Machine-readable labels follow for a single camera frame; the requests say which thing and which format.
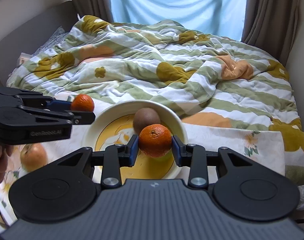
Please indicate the orange tangerine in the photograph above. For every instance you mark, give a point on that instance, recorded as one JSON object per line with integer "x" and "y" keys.
{"x": 155, "y": 140}

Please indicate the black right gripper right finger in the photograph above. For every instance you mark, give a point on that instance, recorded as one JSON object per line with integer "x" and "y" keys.
{"x": 195, "y": 157}

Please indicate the brown kiwi fruit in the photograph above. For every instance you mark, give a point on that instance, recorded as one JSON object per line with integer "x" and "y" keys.
{"x": 145, "y": 117}

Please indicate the light blue window sheet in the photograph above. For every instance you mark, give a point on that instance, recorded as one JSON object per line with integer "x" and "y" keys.
{"x": 218, "y": 17}

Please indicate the cream duck pattern bowl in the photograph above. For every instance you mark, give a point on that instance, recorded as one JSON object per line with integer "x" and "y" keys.
{"x": 114, "y": 126}

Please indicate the brown right curtain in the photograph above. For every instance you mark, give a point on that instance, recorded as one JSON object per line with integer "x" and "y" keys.
{"x": 271, "y": 26}

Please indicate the striped floral quilt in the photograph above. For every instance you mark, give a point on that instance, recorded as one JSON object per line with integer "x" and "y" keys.
{"x": 206, "y": 80}

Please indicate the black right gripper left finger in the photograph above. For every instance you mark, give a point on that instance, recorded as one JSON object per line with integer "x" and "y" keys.
{"x": 112, "y": 159}

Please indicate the red yellow apple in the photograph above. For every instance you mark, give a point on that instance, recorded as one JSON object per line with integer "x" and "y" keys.
{"x": 33, "y": 157}

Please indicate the white floral tablecloth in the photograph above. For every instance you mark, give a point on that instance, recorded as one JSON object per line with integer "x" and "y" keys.
{"x": 242, "y": 144}

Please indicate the grey bed headboard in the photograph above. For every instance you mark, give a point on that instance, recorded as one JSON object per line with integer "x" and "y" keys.
{"x": 32, "y": 34}

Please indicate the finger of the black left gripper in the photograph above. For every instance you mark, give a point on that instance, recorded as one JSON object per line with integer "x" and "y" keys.
{"x": 55, "y": 114}
{"x": 38, "y": 100}

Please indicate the small orange mandarin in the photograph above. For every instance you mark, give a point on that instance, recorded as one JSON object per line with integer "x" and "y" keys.
{"x": 82, "y": 102}

